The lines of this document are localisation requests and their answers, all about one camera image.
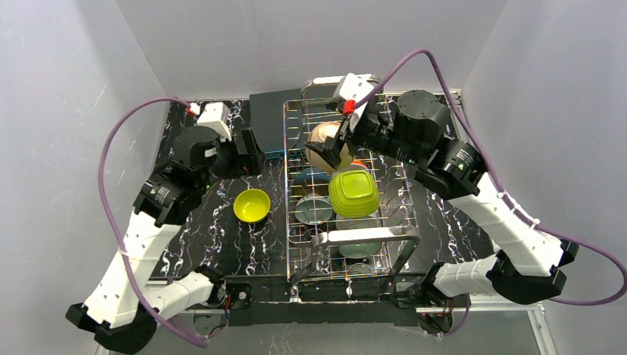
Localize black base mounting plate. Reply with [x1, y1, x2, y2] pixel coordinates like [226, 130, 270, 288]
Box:
[226, 276, 429, 327]

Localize teal speckled bowl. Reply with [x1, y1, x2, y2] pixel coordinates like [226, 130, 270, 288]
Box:
[294, 193, 334, 226]

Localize steel wire dish rack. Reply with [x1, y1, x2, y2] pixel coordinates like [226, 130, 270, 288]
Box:
[283, 76, 419, 290]

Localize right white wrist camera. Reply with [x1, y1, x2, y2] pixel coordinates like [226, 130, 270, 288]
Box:
[332, 73, 380, 132]

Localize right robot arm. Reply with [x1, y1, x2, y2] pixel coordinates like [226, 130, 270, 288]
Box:
[308, 90, 578, 305]

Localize orange bowl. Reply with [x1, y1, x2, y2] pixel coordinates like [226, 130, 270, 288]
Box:
[350, 160, 367, 170]

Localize lime green square bowl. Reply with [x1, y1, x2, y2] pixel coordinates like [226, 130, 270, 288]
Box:
[329, 170, 379, 217]

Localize yellow rimmed bowl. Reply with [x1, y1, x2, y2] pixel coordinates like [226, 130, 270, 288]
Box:
[233, 189, 271, 223]

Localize dark blue gold bowl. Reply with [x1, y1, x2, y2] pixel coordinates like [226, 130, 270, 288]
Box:
[291, 168, 331, 197]

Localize beige cream bowl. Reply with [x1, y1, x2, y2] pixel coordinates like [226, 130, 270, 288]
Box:
[305, 121, 353, 173]

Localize light green bowl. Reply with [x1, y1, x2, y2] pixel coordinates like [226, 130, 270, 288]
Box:
[339, 242, 382, 259]

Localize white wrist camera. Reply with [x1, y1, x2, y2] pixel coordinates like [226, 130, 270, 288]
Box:
[187, 102, 232, 142]
[332, 73, 380, 132]

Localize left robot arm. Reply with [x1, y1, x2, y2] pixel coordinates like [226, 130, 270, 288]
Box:
[66, 126, 265, 354]

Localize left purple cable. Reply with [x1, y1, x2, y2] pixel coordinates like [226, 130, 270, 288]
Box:
[98, 96, 209, 349]

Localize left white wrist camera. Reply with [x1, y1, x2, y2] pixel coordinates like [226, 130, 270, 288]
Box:
[187, 102, 232, 142]

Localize dark grey network switch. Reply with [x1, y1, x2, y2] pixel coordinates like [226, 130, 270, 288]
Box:
[249, 89, 305, 159]

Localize pale white ribbed bowl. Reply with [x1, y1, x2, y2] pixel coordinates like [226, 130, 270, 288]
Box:
[336, 218, 379, 231]

